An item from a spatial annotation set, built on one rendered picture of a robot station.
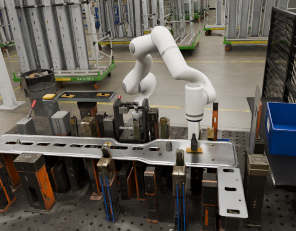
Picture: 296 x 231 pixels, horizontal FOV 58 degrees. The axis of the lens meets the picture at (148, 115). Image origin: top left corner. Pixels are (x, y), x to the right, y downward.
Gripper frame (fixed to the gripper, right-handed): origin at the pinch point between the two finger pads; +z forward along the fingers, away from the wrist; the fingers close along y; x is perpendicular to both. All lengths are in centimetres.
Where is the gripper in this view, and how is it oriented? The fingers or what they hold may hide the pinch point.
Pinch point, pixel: (194, 145)
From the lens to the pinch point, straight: 135.4
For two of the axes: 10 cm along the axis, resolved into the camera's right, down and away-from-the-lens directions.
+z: 0.7, 9.0, 4.3
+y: -1.9, 4.4, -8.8
